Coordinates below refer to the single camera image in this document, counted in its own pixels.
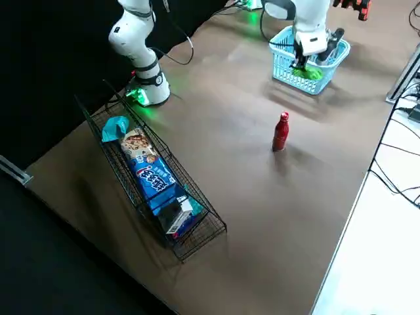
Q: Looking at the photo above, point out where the blue cookie packet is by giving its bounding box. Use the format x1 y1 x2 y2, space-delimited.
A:
118 127 180 211

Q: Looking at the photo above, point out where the red cola bottle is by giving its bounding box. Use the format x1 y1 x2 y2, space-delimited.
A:
271 111 291 153

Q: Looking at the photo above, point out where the black wire rack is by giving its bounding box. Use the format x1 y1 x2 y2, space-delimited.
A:
73 79 228 264

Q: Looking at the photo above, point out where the blue plastic basket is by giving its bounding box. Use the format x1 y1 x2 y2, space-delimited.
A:
268 25 351 96

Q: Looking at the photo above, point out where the aluminium profile post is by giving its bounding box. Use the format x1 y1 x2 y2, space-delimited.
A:
0 155 34 187
386 41 420 104

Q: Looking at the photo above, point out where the green snack packet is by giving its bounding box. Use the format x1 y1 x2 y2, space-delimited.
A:
289 64 324 82

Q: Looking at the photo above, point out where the black cable with silver plug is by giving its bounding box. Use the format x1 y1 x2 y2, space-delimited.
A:
150 0 195 66

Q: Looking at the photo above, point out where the teal snack packet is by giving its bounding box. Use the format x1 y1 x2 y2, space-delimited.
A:
100 115 130 143
182 184 205 216

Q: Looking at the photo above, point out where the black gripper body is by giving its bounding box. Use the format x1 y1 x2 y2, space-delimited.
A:
325 28 346 47

